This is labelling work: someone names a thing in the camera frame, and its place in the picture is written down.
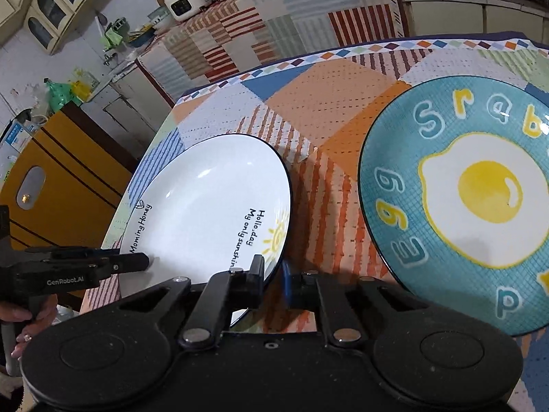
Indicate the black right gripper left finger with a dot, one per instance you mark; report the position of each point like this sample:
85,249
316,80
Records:
224,293

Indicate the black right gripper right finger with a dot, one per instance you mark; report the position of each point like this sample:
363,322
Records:
327,299

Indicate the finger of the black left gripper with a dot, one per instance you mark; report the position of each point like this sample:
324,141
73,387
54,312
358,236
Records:
111,260

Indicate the teal fried egg plate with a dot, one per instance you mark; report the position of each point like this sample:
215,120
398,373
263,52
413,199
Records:
453,185

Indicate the person's left hand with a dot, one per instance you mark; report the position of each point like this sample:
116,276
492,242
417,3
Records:
11,313

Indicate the wooden chair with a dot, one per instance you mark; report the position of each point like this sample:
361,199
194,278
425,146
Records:
67,183

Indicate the colourful patchwork tablecloth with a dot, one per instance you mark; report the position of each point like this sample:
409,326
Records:
315,111

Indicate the patchwork covered counter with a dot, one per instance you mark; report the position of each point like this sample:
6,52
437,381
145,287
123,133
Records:
235,36

